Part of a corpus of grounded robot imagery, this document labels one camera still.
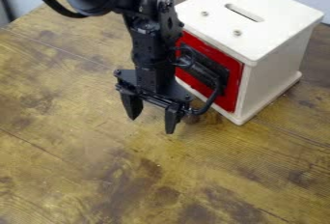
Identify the red drawer with black handle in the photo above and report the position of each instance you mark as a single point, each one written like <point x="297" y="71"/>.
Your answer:
<point x="215" y="65"/>

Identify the white wooden drawer box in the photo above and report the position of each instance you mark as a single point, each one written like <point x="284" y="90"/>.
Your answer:
<point x="257" y="38"/>

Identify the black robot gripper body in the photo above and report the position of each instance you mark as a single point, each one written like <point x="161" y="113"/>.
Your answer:
<point x="152" y="80"/>

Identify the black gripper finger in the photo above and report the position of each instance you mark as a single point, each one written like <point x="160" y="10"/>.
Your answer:
<point x="133" y="103"/>
<point x="173" y="116"/>

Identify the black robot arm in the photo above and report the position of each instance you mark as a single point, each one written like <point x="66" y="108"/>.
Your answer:
<point x="141" y="14"/>

